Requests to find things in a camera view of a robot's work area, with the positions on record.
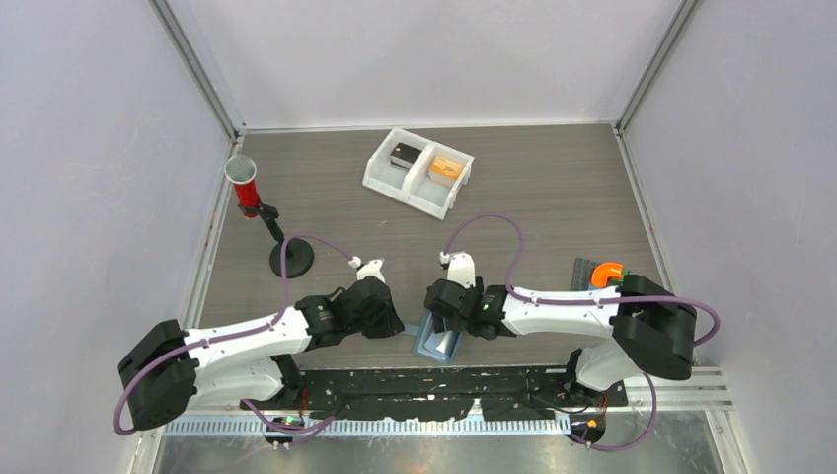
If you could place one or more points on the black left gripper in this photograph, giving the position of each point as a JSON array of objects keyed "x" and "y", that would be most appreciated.
[{"x": 390, "y": 324}]

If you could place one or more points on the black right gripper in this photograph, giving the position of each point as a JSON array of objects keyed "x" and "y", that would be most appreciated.
[{"x": 454, "y": 325}]

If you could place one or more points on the blue leather card holder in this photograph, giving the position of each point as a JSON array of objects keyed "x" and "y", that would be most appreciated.
[{"x": 421, "y": 331}]

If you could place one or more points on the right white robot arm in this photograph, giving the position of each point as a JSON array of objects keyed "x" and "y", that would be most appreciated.
[{"x": 642, "y": 327}]

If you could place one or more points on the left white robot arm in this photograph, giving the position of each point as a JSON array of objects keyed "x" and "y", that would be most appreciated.
[{"x": 171, "y": 369}]

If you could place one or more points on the orange card box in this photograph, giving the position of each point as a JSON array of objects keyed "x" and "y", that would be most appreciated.
[{"x": 444, "y": 171}]

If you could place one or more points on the black card box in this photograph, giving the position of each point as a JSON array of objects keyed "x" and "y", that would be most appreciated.
[{"x": 404, "y": 156}]

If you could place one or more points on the white divided plastic bin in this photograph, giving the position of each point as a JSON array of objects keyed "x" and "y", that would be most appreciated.
[{"x": 413, "y": 187}]

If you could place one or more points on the orange toy brick arch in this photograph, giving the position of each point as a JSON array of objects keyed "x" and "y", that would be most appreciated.
[{"x": 606, "y": 274}]

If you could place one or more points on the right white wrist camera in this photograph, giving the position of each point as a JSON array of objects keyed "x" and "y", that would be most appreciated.
[{"x": 460, "y": 268}]

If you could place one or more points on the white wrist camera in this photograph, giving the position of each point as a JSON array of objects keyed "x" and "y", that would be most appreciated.
[
  {"x": 364, "y": 269},
  {"x": 460, "y": 268}
]

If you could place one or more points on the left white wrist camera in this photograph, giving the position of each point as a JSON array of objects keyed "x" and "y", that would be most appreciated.
[{"x": 364, "y": 269}]

